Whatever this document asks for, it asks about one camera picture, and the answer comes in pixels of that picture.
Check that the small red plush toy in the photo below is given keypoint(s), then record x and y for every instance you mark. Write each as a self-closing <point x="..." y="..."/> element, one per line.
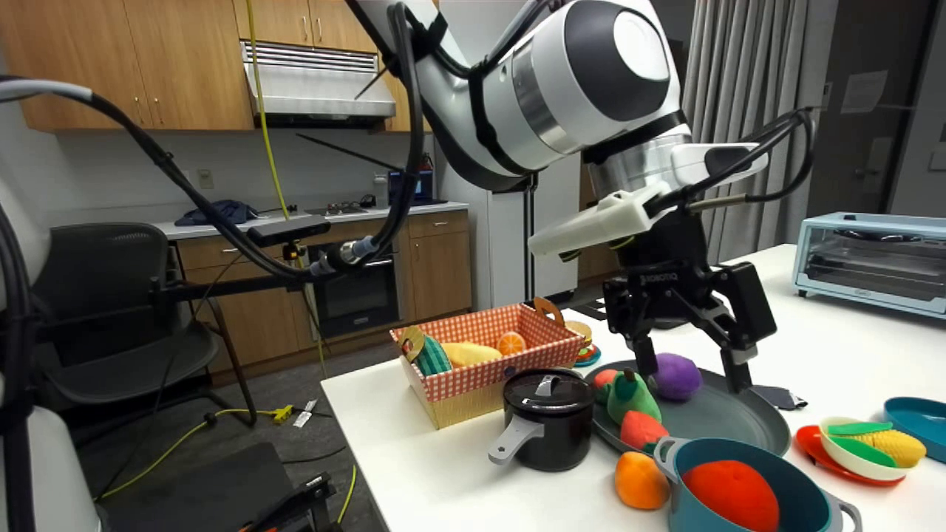
<point x="604" y="379"/>

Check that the light blue toaster oven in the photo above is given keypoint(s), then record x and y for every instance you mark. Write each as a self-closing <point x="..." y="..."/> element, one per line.
<point x="868" y="261"/>

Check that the teal striped plush toy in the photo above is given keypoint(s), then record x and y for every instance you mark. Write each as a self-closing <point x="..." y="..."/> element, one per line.
<point x="431" y="354"/>

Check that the green plush toy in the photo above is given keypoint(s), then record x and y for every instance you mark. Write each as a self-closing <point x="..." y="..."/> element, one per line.
<point x="630" y="400"/>

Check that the grey curtain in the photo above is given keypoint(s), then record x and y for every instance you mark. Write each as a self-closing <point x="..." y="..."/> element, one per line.
<point x="749" y="59"/>

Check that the wooden upper cabinets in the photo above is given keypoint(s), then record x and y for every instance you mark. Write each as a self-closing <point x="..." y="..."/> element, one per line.
<point x="148" y="69"/>

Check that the black equipment base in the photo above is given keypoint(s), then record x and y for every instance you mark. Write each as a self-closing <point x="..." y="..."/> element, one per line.
<point x="195" y="492"/>

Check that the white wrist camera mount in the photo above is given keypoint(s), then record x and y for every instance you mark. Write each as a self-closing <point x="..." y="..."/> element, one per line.
<point x="601" y="221"/>

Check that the dark grey frying pan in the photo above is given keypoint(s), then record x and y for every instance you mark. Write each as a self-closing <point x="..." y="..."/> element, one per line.
<point x="727" y="416"/>

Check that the red checkered basket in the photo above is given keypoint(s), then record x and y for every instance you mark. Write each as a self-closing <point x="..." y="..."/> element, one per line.
<point x="474" y="388"/>

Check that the small device blue screen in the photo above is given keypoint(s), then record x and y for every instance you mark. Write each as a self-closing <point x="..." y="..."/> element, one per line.
<point x="397" y="190"/>

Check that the white paper notice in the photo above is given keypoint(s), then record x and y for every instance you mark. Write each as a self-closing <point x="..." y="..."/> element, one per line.
<point x="863" y="88"/>

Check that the brown curved toy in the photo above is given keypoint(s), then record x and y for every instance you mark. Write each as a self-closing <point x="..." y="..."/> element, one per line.
<point x="550" y="314"/>

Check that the orange slice toy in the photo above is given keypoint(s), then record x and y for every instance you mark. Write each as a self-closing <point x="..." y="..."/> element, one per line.
<point x="508" y="344"/>

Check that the pineapple slice toy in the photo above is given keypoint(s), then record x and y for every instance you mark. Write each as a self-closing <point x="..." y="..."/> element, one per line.
<point x="412" y="344"/>

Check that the wooden cabinets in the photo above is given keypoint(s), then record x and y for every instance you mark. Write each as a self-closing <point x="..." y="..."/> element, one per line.
<point x="148" y="69"/>
<point x="437" y="266"/>

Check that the black lid grey knob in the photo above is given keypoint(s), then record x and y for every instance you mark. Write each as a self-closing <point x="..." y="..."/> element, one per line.
<point x="547" y="388"/>

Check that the white floor plug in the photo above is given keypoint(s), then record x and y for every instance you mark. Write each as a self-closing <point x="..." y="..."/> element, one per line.
<point x="304" y="413"/>

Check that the red orange plush toy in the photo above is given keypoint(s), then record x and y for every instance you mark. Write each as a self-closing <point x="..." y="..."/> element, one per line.
<point x="640" y="430"/>

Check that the steel range hood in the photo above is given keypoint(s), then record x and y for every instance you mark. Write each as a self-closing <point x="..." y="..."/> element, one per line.
<point x="313" y="93"/>

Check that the black office chair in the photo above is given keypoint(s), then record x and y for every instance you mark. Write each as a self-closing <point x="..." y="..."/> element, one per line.
<point x="120" y="295"/>

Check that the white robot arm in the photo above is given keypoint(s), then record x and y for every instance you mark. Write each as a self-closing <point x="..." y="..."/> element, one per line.
<point x="550" y="88"/>

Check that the grey kitchen countertop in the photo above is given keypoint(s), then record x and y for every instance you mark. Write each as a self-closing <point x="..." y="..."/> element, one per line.
<point x="343" y="217"/>

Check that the black built-in oven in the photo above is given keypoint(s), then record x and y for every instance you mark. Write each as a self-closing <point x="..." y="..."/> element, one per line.
<point x="359" y="295"/>

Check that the orange fruit plush toy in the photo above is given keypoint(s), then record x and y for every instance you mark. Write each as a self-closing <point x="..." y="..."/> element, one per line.
<point x="640" y="481"/>

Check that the wooden lower cabinets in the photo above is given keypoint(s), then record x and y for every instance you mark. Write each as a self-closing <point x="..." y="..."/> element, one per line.
<point x="437" y="266"/>

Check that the teal plate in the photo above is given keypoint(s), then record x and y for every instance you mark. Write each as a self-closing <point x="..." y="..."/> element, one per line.
<point x="919" y="422"/>

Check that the blue cloth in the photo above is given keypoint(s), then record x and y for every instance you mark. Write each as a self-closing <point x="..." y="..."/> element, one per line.
<point x="216" y="214"/>

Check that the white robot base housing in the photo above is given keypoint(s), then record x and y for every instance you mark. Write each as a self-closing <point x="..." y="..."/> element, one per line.
<point x="47" y="472"/>

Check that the teal pot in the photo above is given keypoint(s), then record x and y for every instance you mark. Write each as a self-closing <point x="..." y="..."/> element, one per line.
<point x="808" y="492"/>

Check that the white wall outlet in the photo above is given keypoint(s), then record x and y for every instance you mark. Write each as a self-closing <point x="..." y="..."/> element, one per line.
<point x="204" y="180"/>

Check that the purple plush toy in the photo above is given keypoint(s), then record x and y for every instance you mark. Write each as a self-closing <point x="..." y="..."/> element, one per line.
<point x="677" y="375"/>

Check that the yellow corn plush toy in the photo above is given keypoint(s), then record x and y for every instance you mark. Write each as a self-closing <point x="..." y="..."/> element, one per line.
<point x="896" y="447"/>

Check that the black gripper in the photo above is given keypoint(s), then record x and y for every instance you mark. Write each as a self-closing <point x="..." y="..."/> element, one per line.
<point x="665" y="269"/>

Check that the black camera stand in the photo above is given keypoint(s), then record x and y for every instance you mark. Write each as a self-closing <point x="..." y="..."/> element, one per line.
<point x="290" y="232"/>

